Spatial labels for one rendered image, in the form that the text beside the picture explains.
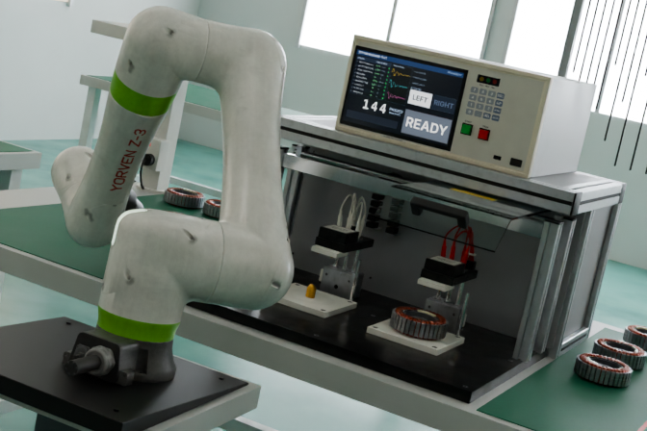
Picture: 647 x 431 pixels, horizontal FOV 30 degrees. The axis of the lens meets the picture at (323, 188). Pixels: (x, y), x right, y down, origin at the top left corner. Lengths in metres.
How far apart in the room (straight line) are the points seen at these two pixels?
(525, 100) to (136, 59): 0.80
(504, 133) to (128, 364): 0.97
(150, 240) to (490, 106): 0.89
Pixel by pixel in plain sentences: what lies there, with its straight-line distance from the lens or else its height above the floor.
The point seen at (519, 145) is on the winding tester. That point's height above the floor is 1.18.
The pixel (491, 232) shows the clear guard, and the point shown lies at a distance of 2.18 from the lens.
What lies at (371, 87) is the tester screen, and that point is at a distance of 2.54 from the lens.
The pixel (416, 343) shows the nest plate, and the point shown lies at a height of 0.78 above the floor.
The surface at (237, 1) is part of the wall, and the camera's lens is 10.01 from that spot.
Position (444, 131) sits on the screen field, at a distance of 2.48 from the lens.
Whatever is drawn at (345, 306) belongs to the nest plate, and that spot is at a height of 0.78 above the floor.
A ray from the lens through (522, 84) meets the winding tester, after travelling 2.43.
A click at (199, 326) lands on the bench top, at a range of 2.31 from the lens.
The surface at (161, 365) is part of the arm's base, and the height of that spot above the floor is 0.79.
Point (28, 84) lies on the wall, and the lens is 8.66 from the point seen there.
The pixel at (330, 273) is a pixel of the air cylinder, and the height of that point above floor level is 0.81.
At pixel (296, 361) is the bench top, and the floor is 0.73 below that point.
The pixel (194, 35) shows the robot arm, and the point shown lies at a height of 1.27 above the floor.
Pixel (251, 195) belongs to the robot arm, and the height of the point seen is 1.05.
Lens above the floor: 1.38
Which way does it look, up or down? 9 degrees down
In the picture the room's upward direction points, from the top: 12 degrees clockwise
